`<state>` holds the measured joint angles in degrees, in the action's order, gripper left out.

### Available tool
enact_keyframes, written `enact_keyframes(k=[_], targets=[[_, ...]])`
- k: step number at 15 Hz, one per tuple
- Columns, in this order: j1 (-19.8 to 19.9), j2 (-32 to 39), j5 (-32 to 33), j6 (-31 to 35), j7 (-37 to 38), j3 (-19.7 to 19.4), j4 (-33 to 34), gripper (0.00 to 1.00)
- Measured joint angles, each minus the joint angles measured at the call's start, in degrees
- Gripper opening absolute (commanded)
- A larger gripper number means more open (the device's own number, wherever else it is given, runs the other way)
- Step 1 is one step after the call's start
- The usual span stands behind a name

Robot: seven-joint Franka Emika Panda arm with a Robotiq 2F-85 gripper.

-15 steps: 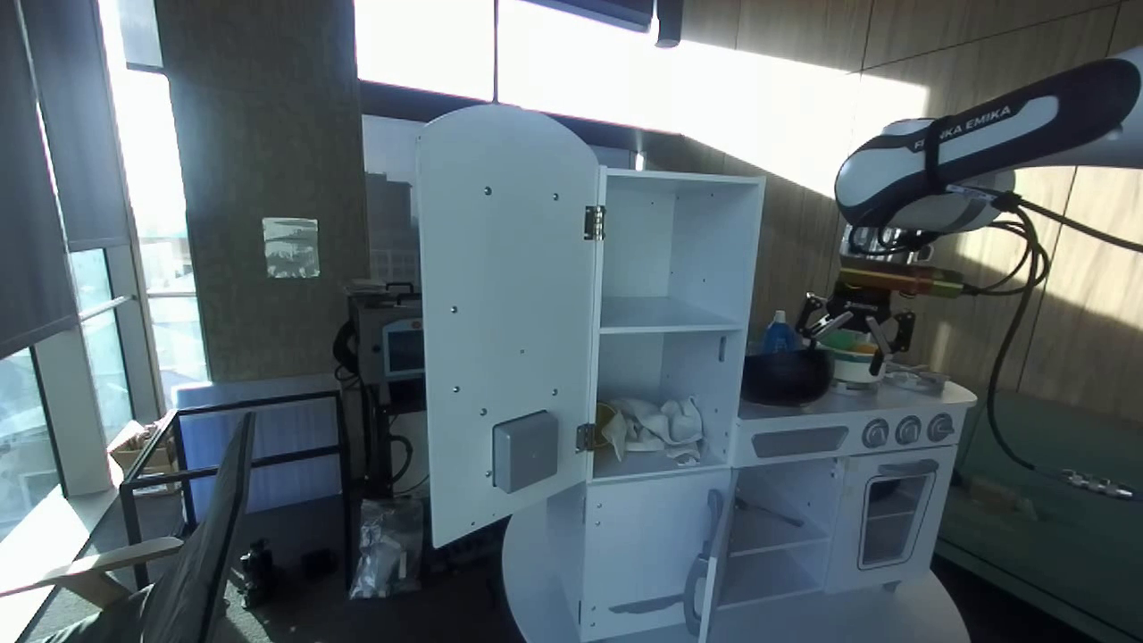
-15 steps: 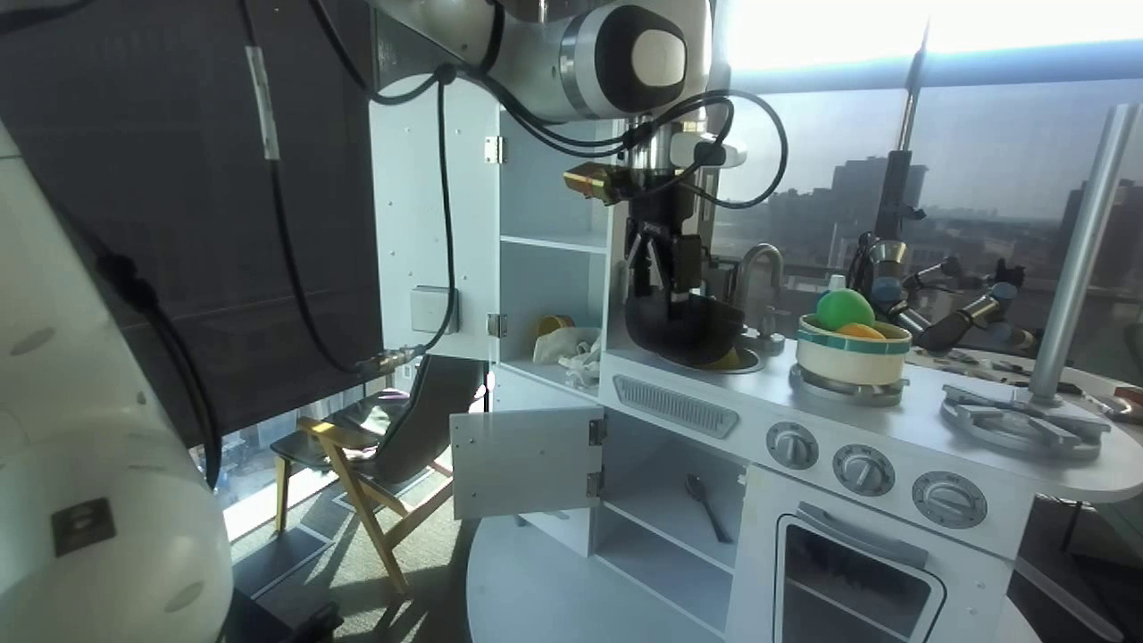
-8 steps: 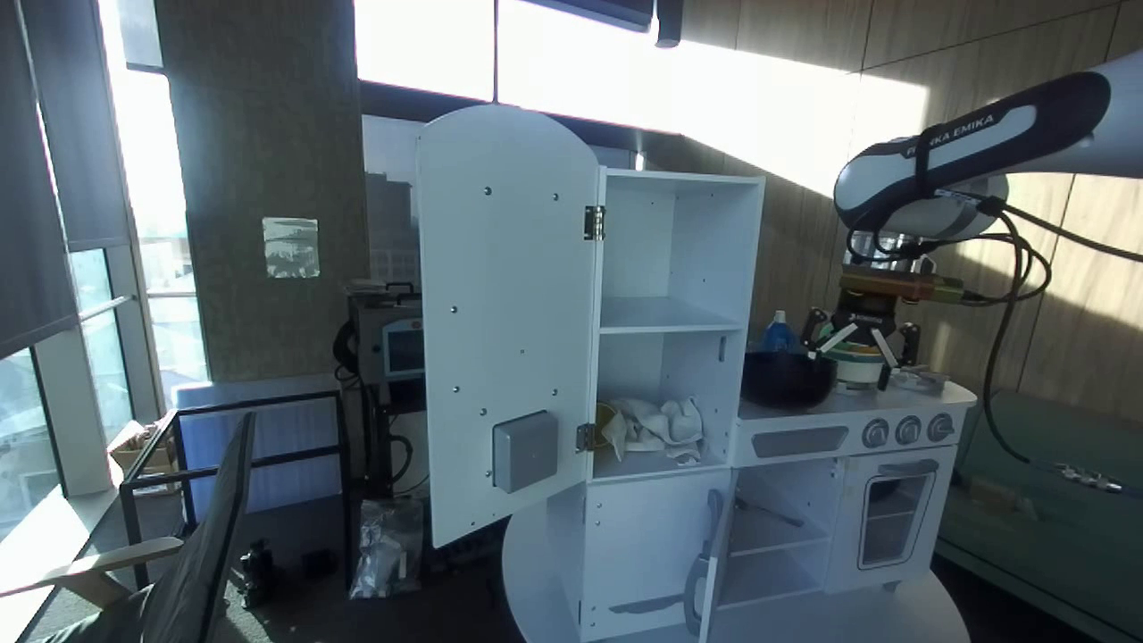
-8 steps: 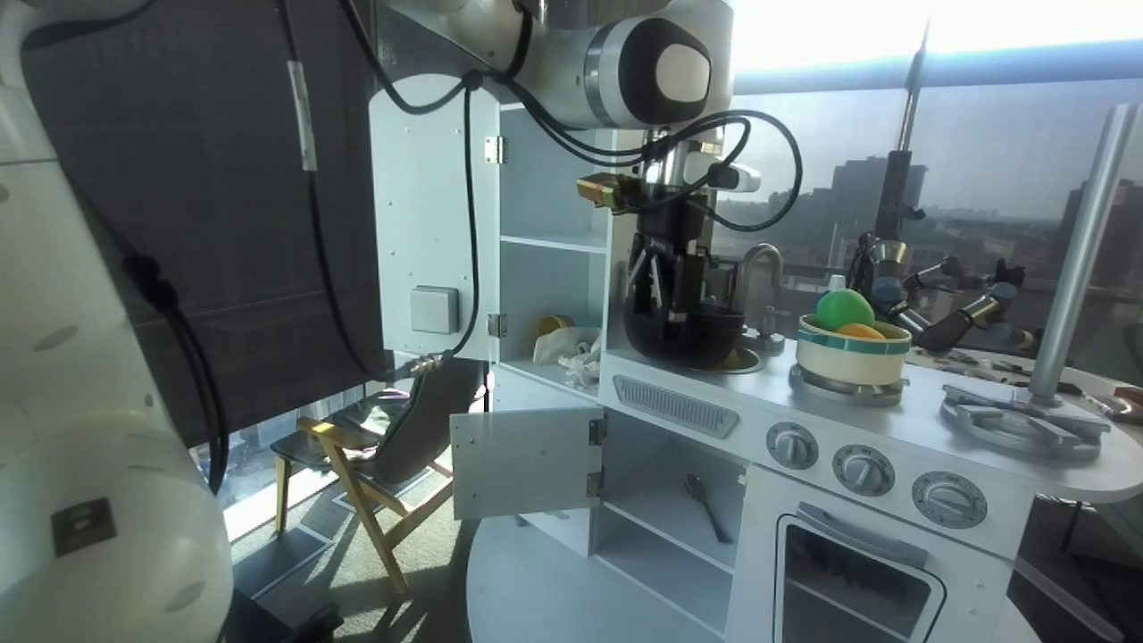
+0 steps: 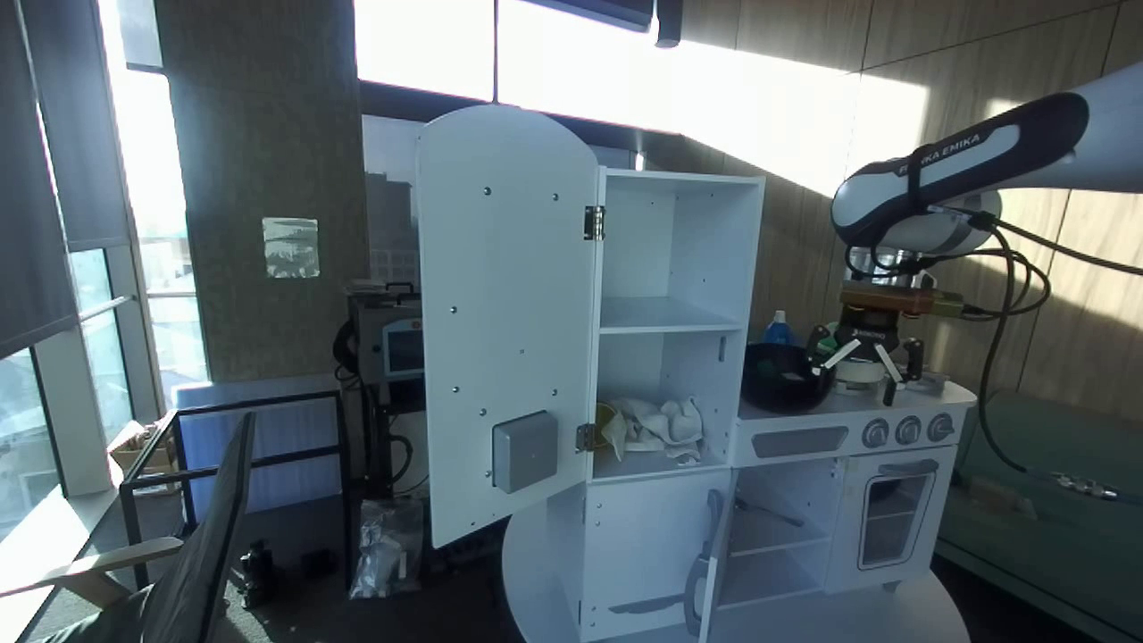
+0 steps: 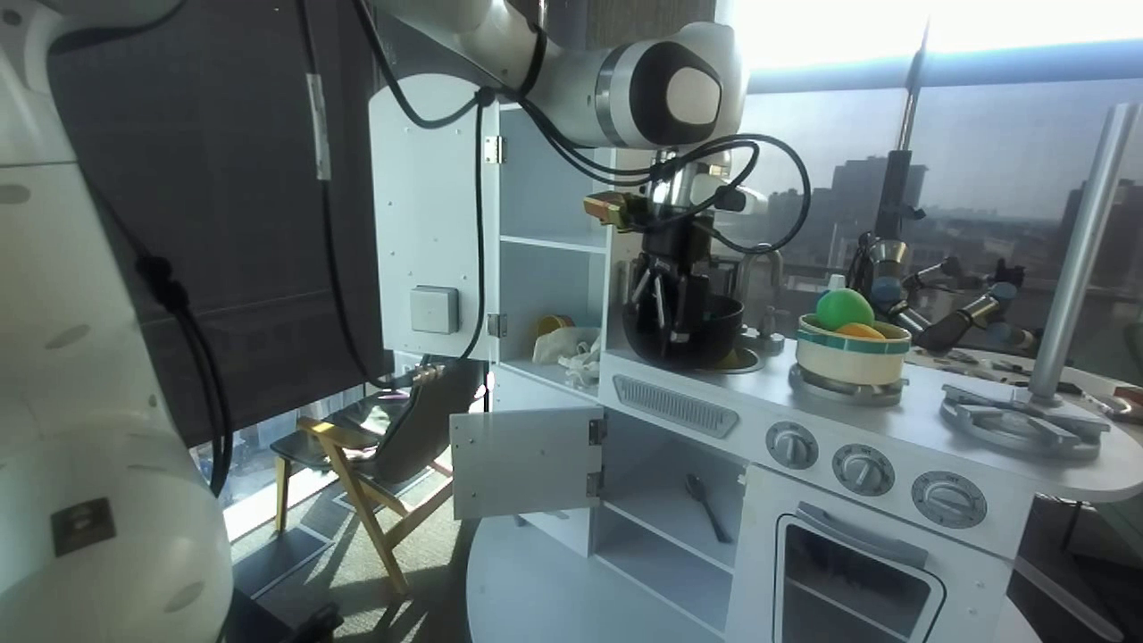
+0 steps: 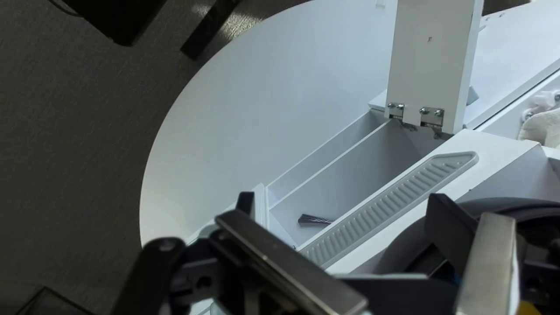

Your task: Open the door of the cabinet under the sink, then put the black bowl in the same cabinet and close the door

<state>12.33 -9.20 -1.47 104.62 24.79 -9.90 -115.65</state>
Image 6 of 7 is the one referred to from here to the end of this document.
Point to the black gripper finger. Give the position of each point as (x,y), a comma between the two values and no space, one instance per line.
(706,314)
(647,305)

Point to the tall arched white cabinet door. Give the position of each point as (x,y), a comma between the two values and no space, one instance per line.
(431,216)

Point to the white oven door with window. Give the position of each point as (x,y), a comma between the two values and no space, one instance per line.
(859,585)

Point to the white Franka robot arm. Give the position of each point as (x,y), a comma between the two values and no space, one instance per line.
(95,360)

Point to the green toy ball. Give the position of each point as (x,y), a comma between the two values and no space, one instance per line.
(844,307)

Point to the grey toy utensil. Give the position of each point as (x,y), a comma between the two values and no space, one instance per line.
(709,505)

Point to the silver metal pole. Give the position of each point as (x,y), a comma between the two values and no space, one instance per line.
(1078,263)

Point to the green object on counter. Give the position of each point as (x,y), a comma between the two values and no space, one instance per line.
(853,360)

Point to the white under-sink cabinet door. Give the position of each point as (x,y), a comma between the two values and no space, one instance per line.
(523,463)

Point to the wooden folding chair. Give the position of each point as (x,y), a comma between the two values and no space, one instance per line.
(370,467)

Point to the brass wrist camera mount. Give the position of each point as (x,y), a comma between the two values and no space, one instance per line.
(617,207)

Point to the yellow toy food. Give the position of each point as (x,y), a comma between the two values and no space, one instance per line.
(861,335)

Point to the white toy kitchen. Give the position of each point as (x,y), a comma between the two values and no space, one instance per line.
(703,416)

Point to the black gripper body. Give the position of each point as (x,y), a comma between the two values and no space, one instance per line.
(676,255)

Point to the grey oven knob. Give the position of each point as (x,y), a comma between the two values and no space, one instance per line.
(861,470)
(791,443)
(947,498)

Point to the grey box on door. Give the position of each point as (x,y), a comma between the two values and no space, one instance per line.
(437,307)

